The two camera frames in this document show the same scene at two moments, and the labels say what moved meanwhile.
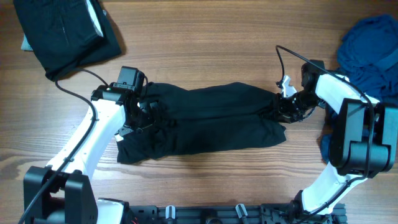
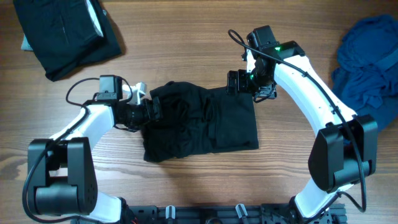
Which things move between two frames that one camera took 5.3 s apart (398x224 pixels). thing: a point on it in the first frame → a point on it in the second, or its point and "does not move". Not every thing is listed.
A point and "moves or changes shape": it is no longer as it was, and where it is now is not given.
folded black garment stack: [65, 34] does not move
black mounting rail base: [271, 213] does not move
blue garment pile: [368, 53] does not move
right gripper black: [282, 114] → [270, 91]
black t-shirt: [206, 120] moves or changes shape
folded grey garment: [25, 45] does not move
